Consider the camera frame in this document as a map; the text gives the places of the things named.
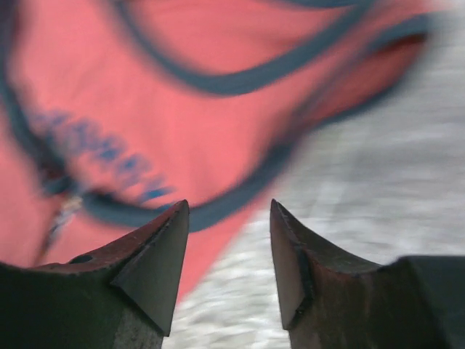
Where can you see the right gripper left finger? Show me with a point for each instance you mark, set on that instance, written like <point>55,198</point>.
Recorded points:
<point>121,295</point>

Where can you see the red tank top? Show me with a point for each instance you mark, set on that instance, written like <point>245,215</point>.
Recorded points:
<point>111,111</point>

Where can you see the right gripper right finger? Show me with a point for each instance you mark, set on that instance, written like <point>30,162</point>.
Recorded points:
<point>330,298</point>

